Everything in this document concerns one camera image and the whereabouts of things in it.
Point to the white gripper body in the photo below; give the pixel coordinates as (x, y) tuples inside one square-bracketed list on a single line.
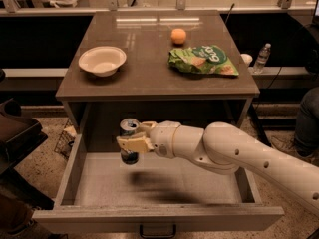
[(161, 136)]

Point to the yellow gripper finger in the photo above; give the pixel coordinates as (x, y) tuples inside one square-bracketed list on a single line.
[(138, 142), (147, 126)]

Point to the red bull can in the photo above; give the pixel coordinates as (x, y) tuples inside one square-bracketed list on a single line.
[(128, 127)]

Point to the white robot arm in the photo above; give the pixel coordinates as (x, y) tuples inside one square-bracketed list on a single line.
[(223, 148)]

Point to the open grey top drawer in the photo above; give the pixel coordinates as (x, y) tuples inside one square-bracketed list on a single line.
[(100, 194)]

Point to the grey cabinet with top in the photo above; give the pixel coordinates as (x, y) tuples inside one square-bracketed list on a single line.
[(145, 87)]

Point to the white paper bowl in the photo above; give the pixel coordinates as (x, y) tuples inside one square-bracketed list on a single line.
[(102, 61)]

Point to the green chip bag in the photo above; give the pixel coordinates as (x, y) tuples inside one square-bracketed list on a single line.
[(203, 60)]

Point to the orange fruit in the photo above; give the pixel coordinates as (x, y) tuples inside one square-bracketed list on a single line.
[(178, 36)]

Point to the white paper cup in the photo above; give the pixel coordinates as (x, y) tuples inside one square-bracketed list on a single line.
[(247, 59)]

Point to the dark brown chair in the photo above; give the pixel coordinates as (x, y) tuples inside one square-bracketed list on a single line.
[(19, 136)]

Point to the grey sneaker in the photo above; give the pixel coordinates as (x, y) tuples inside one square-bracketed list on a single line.
[(288, 146)]

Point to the clear plastic water bottle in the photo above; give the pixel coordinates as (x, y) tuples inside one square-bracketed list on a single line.
[(262, 58)]

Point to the dark jeans leg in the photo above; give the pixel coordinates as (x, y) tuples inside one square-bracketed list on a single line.
[(306, 136)]

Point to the wire mesh basket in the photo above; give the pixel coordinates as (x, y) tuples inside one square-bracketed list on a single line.
[(66, 140)]

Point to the black drawer handle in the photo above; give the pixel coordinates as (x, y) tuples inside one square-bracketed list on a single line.
[(157, 232)]

